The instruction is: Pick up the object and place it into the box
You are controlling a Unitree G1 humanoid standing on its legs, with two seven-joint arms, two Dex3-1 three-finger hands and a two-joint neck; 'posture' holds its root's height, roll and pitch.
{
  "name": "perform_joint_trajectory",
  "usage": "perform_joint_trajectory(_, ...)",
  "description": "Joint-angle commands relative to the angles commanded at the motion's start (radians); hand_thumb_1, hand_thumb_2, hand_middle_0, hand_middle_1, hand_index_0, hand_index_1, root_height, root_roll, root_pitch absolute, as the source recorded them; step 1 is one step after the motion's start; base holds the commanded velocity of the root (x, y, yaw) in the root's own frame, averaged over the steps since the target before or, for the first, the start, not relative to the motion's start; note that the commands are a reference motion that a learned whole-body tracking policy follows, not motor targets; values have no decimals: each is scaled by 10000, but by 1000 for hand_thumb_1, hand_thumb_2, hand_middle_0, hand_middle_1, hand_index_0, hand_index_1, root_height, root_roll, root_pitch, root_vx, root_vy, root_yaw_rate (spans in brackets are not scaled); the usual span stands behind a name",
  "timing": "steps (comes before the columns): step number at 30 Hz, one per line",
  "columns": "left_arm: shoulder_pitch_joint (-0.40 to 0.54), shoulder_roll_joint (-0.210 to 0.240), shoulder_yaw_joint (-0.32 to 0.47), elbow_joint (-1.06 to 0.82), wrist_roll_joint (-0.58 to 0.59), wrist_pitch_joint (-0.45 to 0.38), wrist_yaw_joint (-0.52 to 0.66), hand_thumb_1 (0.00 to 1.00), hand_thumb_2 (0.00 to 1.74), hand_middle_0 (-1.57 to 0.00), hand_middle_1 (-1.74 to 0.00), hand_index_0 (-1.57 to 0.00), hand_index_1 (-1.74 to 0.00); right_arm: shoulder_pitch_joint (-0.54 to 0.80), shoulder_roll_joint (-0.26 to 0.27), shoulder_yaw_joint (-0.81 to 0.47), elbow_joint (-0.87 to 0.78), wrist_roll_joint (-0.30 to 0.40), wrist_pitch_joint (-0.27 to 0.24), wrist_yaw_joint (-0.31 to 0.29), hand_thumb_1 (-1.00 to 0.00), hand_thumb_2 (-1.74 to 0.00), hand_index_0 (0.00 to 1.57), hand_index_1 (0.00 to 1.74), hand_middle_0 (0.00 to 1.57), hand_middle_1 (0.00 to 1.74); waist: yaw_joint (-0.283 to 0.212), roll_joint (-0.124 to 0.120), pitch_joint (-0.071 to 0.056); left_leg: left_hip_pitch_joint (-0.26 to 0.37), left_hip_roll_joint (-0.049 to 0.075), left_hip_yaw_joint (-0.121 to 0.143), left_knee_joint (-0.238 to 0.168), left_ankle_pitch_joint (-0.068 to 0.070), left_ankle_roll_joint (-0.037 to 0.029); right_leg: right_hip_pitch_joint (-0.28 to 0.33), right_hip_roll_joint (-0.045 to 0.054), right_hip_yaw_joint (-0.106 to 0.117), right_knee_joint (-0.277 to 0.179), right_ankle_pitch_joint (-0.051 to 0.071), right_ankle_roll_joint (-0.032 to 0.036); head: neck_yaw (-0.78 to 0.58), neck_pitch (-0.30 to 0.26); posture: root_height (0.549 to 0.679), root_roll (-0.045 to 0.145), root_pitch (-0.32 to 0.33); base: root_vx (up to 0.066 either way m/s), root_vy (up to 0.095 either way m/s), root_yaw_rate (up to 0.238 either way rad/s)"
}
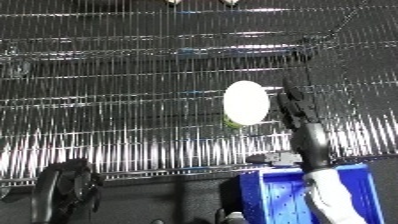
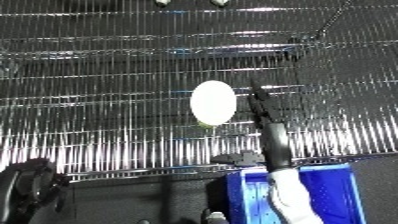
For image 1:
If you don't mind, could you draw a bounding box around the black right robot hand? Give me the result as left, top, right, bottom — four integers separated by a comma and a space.
243, 79, 335, 174

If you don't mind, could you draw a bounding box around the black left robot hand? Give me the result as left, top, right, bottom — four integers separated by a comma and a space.
30, 158, 107, 224

